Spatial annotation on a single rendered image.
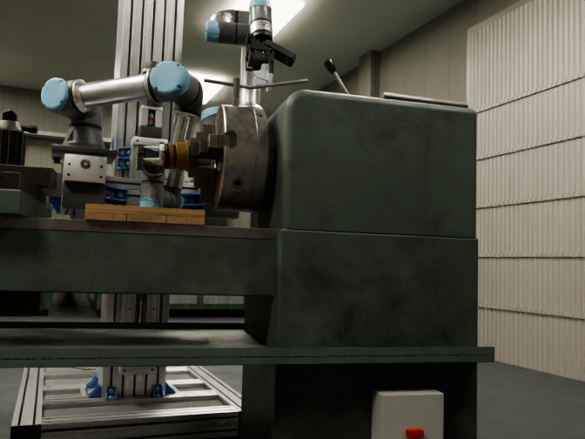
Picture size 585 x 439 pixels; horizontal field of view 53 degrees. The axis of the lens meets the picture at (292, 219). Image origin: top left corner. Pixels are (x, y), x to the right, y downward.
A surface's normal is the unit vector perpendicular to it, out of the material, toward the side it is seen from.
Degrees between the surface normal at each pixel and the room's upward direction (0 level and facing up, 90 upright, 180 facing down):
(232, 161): 103
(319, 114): 90
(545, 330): 90
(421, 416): 90
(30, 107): 90
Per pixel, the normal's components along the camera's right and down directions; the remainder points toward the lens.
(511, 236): -0.92, -0.06
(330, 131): 0.26, -0.07
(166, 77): -0.11, -0.09
